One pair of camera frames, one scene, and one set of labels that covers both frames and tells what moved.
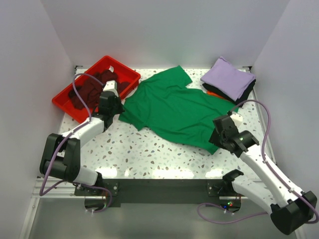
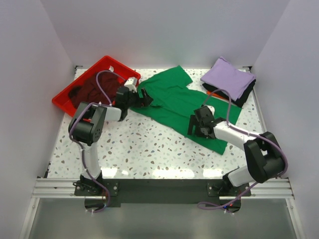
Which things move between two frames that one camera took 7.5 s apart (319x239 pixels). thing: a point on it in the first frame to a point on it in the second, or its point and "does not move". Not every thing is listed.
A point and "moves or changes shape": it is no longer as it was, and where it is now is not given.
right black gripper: x=214 y=139 to x=193 y=121
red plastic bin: x=124 y=73 does not move
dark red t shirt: x=90 y=89 does not move
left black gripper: x=120 y=110 to x=142 y=102
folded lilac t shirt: x=234 y=81 does not move
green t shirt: x=168 y=104 moves or changes shape
